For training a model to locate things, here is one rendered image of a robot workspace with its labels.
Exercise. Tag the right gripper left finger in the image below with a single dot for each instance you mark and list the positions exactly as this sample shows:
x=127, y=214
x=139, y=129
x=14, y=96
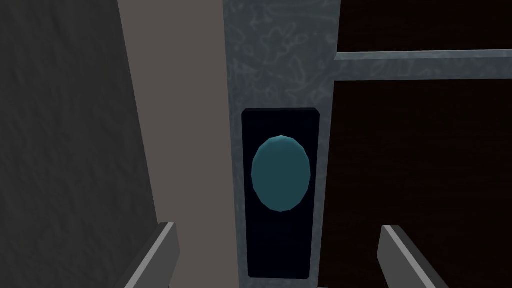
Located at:
x=158, y=256

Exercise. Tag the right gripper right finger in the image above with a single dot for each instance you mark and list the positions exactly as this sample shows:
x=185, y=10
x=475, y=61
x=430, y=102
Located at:
x=404, y=260

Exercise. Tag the teal round door knob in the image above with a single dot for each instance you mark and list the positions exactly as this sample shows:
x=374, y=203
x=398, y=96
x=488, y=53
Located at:
x=280, y=172

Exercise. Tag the dark door leaf grey frame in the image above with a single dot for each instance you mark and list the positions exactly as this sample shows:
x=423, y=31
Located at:
x=400, y=160

